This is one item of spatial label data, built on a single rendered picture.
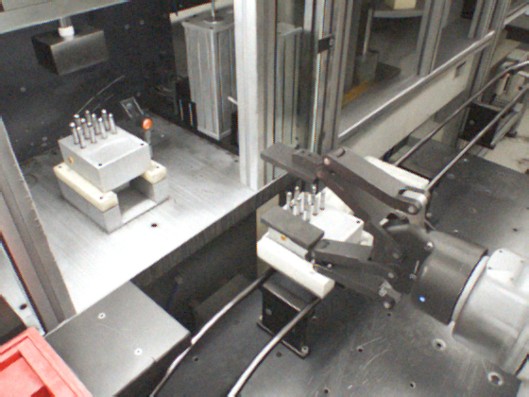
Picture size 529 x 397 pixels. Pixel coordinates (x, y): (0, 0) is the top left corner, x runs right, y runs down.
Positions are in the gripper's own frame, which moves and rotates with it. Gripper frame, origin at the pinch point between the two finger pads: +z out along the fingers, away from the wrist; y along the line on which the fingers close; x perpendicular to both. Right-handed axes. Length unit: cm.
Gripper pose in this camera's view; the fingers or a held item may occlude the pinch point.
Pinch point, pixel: (287, 192)
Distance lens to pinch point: 49.5
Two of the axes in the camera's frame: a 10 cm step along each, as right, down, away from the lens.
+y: 0.0, -7.9, -6.1
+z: -7.5, -4.1, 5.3
